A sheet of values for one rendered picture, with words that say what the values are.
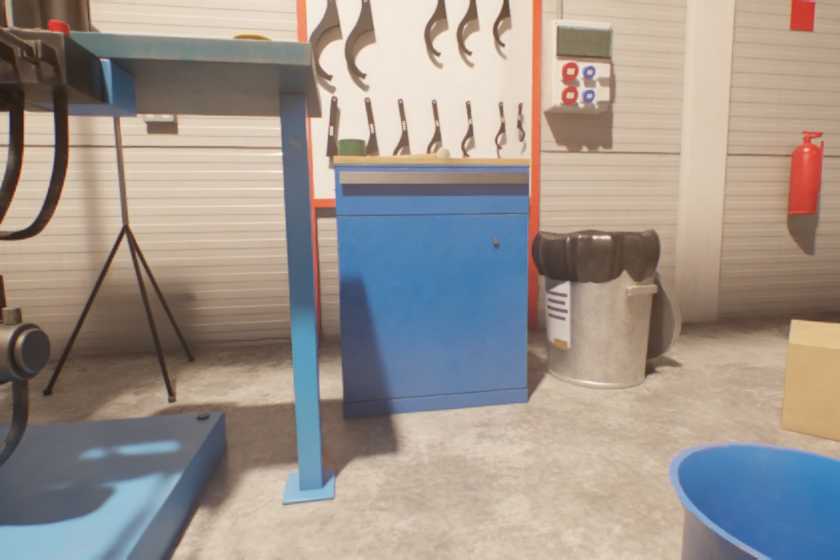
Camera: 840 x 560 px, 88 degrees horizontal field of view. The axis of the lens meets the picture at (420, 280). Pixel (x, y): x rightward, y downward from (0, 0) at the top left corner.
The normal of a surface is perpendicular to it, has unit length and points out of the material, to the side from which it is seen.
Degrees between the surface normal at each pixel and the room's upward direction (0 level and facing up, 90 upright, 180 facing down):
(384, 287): 90
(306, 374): 90
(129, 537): 0
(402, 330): 90
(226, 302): 90
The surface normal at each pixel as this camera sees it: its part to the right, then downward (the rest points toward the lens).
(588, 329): -0.45, 0.16
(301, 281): 0.17, 0.11
